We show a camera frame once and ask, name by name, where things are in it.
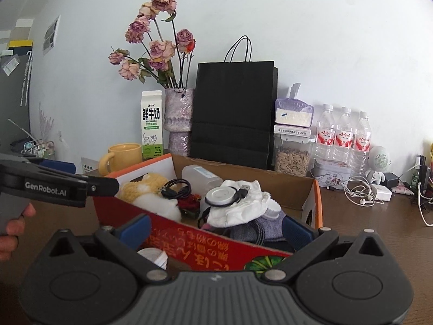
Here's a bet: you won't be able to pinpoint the small green bottle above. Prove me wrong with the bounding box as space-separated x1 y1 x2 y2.
411 166 422 192

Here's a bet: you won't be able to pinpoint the dark grey cabinet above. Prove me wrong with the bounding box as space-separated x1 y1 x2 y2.
0 39 34 150

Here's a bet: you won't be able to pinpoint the black cable bundle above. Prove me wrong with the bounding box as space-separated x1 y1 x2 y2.
160 179 193 199

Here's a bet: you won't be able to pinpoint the white bottle cap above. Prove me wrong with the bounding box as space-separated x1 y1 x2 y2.
137 247 169 271

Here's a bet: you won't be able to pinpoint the black paper bag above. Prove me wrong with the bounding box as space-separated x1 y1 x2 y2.
190 35 278 170

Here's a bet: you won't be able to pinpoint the round white charger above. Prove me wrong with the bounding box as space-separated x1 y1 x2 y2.
205 184 252 207

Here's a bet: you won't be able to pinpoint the pink black small item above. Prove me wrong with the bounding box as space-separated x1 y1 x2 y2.
198 206 214 229

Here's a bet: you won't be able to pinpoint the red label water bottle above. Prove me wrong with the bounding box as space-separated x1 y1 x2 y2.
335 107 354 163
350 111 372 177
315 104 336 163

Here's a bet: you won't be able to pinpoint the transparent hanging stick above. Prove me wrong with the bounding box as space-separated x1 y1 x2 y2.
20 51 34 106

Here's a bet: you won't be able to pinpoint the clear seed container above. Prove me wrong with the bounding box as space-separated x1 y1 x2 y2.
273 123 313 177

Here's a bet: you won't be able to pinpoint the white printed tin box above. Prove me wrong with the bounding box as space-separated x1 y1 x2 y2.
313 159 352 188

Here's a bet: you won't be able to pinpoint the purple tissue pack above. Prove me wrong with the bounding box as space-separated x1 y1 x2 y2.
274 83 314 126

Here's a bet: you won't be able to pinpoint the white charging cable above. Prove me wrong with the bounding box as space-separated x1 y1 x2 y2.
418 183 433 227

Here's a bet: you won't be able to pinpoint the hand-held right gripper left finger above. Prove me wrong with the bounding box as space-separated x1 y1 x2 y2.
41 214 170 283

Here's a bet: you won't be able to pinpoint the red cardboard box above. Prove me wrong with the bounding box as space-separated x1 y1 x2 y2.
93 153 323 271

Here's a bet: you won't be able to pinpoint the grey cloth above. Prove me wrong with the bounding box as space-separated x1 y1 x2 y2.
230 215 288 242

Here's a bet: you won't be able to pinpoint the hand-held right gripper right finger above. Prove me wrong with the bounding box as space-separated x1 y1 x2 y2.
262 214 389 283

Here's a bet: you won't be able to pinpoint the wire rack with bottles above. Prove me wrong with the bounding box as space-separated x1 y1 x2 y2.
20 139 55 160

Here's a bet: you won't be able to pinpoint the purple glitter vase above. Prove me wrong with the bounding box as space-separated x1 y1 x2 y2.
164 88 195 156

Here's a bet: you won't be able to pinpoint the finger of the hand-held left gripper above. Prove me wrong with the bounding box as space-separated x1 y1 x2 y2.
0 152 120 197
37 160 77 176

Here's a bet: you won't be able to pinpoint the white green milk carton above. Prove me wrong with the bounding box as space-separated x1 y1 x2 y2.
140 90 164 161

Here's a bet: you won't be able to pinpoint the white earphones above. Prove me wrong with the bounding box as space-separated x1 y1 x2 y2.
344 176 378 206

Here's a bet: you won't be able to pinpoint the black braided cable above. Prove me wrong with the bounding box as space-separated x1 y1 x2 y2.
250 220 268 244

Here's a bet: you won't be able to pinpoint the red fabric item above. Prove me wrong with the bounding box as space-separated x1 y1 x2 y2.
178 193 204 215

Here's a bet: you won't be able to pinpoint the wall poster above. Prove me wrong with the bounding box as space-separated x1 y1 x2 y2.
43 15 61 55

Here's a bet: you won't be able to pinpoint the black device stand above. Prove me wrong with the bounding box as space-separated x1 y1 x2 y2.
418 155 432 193

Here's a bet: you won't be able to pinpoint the white robot figure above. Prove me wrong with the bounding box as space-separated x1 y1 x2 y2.
365 146 391 185

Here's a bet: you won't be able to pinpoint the dried rose bouquet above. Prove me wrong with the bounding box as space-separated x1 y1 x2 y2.
108 0 197 89

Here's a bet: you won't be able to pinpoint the white cloth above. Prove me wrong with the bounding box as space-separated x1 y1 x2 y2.
206 179 273 228

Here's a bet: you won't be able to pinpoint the person's left hand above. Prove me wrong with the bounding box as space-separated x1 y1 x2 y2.
0 203 36 261

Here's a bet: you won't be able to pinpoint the yellow white plush toy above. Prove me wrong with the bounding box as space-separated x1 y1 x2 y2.
117 173 181 222

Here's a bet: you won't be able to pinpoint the clear plastic container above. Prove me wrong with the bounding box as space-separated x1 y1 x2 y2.
182 165 224 204

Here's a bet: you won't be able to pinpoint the yellow mug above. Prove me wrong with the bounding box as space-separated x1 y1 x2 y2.
99 143 143 177

